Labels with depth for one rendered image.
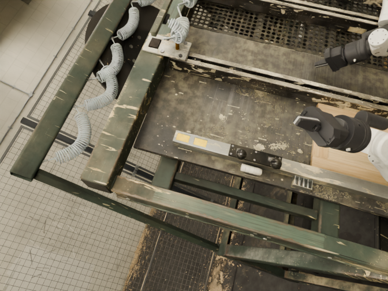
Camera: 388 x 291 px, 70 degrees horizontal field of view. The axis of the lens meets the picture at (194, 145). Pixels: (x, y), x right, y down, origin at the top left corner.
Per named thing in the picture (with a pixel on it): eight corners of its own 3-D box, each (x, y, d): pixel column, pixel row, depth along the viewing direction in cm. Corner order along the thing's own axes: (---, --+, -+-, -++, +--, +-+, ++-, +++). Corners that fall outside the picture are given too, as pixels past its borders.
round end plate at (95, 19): (185, 133, 178) (60, 64, 148) (181, 135, 183) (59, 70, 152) (215, 43, 211) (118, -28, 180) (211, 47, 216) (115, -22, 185)
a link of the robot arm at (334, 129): (315, 158, 65) (349, 165, 70) (344, 126, 60) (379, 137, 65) (290, 125, 74) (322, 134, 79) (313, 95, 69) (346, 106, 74)
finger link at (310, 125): (300, 114, 63) (319, 120, 66) (292, 125, 65) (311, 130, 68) (303, 118, 62) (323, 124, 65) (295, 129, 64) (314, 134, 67)
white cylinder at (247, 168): (239, 171, 108) (259, 177, 107) (241, 169, 105) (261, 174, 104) (241, 164, 109) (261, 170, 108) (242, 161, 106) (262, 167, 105)
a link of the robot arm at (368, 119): (323, 143, 78) (350, 149, 83) (356, 156, 69) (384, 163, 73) (339, 104, 76) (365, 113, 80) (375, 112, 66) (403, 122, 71)
